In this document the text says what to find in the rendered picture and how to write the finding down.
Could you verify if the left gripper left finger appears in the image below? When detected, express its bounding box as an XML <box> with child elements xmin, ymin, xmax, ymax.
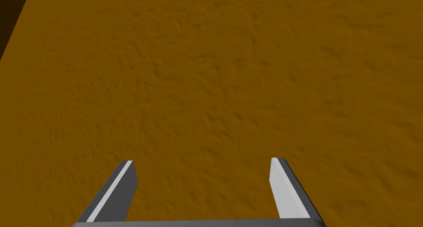
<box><xmin>76</xmin><ymin>160</ymin><xmax>139</xmax><ymax>223</ymax></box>

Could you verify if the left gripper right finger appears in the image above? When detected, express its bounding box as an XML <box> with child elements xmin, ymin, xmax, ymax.
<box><xmin>269</xmin><ymin>157</ymin><xmax>323</xmax><ymax>220</ymax></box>

